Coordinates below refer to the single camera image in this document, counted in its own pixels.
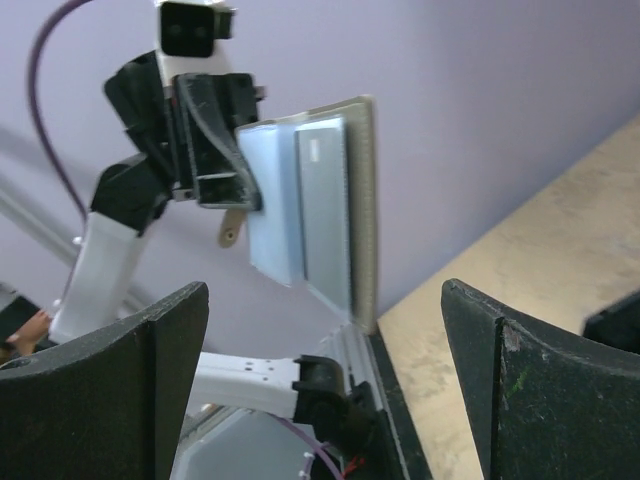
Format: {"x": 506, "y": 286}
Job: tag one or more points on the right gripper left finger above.
{"x": 109, "y": 404}

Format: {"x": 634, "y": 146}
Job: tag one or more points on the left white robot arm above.
{"x": 187, "y": 141}

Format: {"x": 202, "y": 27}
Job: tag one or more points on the black plastic bin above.
{"x": 617, "y": 325}

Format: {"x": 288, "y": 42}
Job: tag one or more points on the grey card holder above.
{"x": 319, "y": 220}

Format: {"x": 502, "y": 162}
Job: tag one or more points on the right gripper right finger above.
{"x": 542, "y": 402}

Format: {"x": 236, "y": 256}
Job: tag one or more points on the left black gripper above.
{"x": 210, "y": 125}

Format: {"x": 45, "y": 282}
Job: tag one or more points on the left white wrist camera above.
{"x": 189, "y": 38}

